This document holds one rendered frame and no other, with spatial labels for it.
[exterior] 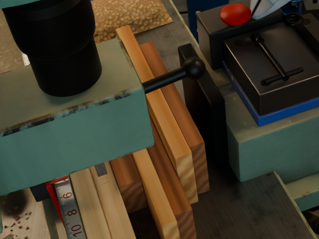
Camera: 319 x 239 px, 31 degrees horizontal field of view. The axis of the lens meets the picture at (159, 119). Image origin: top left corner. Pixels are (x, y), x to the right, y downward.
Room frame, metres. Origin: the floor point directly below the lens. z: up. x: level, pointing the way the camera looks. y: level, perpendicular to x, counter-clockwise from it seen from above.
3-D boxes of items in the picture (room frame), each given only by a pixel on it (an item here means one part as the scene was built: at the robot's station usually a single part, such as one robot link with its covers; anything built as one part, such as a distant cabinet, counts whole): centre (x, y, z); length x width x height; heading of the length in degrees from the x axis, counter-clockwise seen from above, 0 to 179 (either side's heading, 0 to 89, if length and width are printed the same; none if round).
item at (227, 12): (0.45, -0.09, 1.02); 0.03 x 0.03 x 0.01
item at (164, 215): (0.38, 0.03, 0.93); 0.22 x 0.01 x 0.06; 10
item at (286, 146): (0.42, -0.12, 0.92); 0.15 x 0.13 x 0.09; 10
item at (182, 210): (0.41, 0.02, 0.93); 0.25 x 0.02 x 0.05; 10
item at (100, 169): (0.35, 0.06, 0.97); 0.01 x 0.01 x 0.05; 10
